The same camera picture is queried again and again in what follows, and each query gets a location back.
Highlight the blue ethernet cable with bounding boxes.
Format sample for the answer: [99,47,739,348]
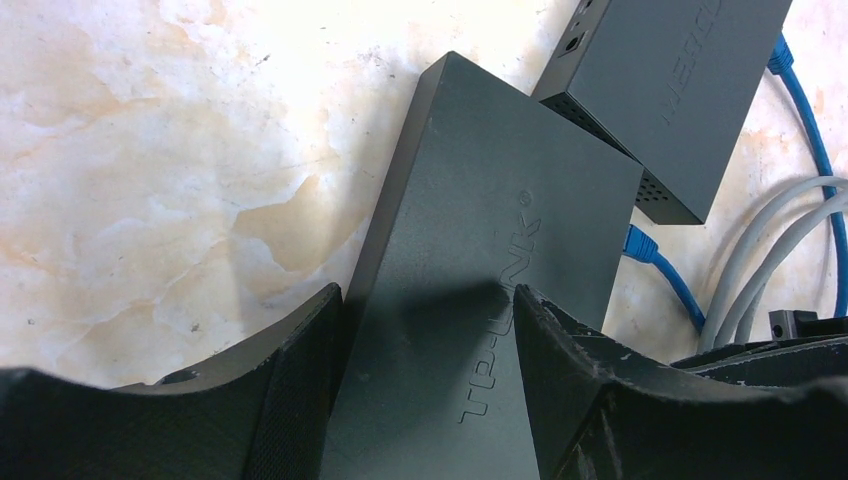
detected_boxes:
[622,33,848,334]

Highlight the grey cable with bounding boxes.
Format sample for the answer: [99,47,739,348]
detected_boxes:
[697,175,848,352]

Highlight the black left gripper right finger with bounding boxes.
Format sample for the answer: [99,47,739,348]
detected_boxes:
[513,285,847,479]

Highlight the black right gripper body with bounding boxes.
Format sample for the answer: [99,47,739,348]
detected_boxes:
[769,310,847,340]

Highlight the black network switch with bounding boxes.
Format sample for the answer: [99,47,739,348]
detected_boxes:
[533,0,790,225]

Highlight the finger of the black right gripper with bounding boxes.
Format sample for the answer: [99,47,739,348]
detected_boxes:
[671,336,847,388]

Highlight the black mat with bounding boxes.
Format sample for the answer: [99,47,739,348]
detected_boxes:
[321,52,643,479]

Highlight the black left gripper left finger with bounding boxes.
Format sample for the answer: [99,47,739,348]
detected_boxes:
[1,283,342,479]

